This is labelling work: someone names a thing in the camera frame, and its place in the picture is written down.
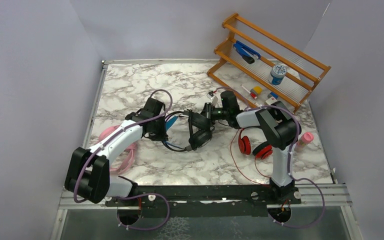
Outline blue white round container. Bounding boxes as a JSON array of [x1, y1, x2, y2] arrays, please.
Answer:
[[268, 64, 288, 85]]

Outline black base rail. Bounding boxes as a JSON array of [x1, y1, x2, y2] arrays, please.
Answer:
[[105, 184, 301, 218]]

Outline white red pen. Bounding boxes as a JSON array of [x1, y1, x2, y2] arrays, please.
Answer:
[[240, 84, 258, 100]]

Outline red black headphones with cable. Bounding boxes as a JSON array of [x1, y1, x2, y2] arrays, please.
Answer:
[[230, 127, 279, 185]]

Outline small pink cup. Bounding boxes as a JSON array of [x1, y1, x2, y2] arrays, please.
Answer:
[[294, 132, 314, 152]]

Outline white small box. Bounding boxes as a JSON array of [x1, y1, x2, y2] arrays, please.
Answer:
[[265, 94, 279, 105]]

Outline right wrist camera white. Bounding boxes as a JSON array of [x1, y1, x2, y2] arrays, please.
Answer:
[[207, 91, 219, 107]]

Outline blue black tool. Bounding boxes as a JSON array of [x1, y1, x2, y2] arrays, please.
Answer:
[[233, 40, 261, 65]]

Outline pink headphones with cable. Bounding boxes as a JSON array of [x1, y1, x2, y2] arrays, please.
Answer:
[[98, 125, 137, 175]]

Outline black blue headphones with cable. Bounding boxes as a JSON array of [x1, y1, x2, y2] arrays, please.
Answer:
[[162, 110, 214, 153]]

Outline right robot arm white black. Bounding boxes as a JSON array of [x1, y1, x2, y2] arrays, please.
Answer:
[[200, 91, 301, 204]]

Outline yellow red small block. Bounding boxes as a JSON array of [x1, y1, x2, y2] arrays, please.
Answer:
[[250, 86, 263, 99]]

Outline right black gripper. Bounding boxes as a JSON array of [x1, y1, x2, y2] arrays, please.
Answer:
[[191, 101, 230, 126]]

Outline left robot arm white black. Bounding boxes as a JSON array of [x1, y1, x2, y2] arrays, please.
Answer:
[[64, 97, 167, 206]]

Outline orange wooden rack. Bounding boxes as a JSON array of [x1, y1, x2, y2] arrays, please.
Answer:
[[207, 13, 331, 112]]

